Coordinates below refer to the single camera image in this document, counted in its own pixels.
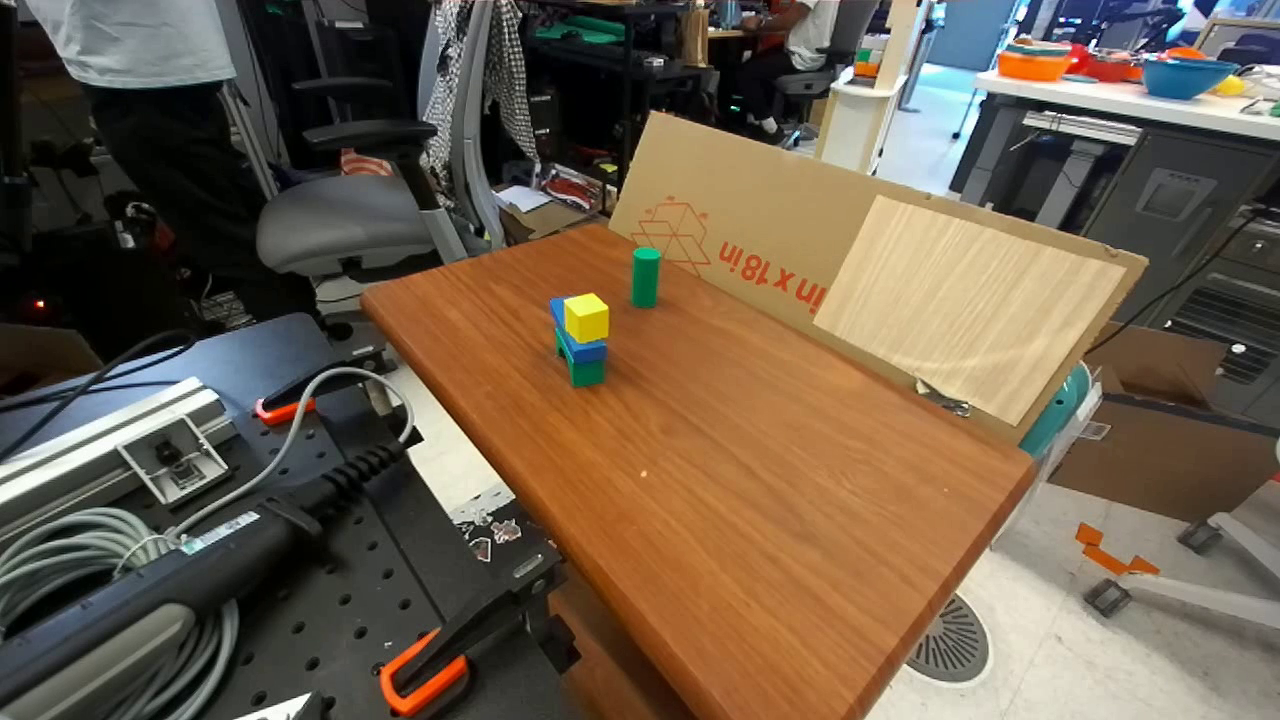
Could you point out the green cylinder block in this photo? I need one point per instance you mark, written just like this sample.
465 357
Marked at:
644 276

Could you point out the green arch block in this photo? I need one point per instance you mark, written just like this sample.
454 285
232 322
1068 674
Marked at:
587 373

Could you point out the blue flat block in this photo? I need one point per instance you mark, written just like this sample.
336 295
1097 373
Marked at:
587 352

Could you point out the yellow cube block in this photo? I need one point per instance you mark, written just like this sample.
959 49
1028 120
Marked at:
587 317

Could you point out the grey cabinet desk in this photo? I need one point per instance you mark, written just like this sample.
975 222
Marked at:
1146 200

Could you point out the cardboard sheet with red print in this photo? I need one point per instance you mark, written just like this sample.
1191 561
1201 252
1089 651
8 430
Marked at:
746 200

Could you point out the hanging grey jacket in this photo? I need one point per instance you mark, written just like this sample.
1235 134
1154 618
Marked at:
472 92

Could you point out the light wood panel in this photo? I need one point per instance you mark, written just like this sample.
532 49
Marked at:
961 303

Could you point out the grey office chair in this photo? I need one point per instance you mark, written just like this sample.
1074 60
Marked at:
335 222

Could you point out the black perforated breadboard table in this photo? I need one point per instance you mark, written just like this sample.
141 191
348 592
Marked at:
361 585

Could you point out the round floor drain grate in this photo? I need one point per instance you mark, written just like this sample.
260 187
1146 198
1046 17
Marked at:
948 641

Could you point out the teal plastic container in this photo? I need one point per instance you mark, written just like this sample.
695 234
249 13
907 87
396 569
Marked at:
1061 412

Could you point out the orange bowl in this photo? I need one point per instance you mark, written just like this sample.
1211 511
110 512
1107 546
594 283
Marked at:
1034 66

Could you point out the brown cardboard box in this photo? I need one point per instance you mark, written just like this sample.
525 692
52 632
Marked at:
1172 440

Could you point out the red bowl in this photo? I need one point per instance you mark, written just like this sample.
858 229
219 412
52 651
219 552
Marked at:
1107 66

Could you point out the person in white shirt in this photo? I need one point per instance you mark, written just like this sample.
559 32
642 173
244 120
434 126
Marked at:
132 43

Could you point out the blue bowl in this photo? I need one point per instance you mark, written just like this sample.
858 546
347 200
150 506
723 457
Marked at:
1185 76

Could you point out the aluminium profile rail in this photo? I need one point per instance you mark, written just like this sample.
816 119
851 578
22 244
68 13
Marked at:
83 433

